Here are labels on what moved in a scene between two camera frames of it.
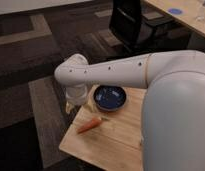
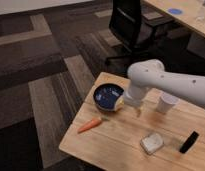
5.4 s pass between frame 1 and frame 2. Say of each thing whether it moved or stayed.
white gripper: moved
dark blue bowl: stayed
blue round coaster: stayed
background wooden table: stayed
